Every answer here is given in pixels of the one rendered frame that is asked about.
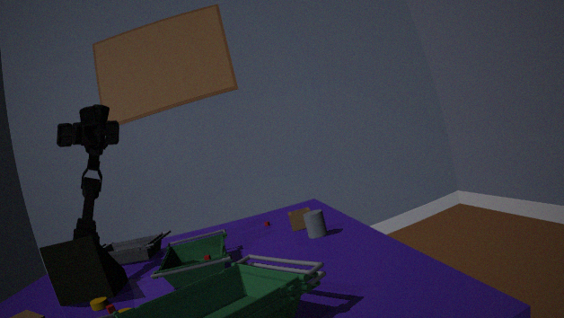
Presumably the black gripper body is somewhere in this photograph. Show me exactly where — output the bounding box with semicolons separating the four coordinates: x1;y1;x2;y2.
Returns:
57;120;119;148

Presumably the green plastic tray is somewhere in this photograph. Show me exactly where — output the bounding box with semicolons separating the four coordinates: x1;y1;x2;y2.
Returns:
153;232;232;288

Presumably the small red block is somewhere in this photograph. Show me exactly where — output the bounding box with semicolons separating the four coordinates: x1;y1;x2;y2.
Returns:
106;304;116;314

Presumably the grey cylinder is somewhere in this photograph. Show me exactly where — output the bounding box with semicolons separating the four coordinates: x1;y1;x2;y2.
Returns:
304;209;327;239

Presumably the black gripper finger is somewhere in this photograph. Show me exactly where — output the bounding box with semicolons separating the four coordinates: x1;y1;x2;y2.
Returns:
72;122;82;145
84;121;101;144

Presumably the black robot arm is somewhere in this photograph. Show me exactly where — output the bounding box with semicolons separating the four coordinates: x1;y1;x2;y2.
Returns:
73;104;110;243

